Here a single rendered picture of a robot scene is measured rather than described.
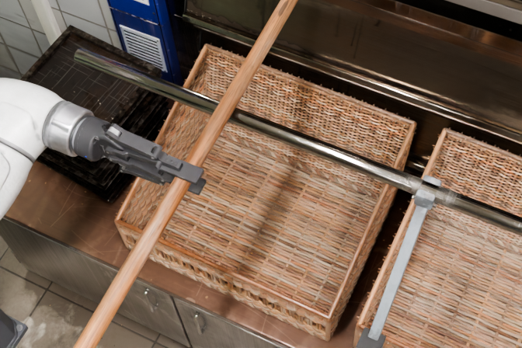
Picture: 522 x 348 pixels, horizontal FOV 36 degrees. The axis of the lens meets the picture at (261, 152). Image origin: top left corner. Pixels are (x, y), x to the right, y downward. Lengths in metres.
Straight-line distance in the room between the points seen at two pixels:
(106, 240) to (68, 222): 0.11
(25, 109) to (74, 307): 1.26
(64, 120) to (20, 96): 0.10
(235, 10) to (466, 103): 0.56
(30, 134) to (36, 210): 0.69
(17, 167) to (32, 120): 0.09
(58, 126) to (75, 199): 0.70
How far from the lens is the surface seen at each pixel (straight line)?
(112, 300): 1.31
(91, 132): 1.44
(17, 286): 2.74
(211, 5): 1.90
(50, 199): 2.16
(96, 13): 2.23
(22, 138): 1.48
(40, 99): 1.49
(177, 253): 1.87
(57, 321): 2.65
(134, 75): 1.56
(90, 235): 2.08
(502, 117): 1.77
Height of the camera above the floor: 2.40
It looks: 59 degrees down
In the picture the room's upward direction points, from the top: 5 degrees counter-clockwise
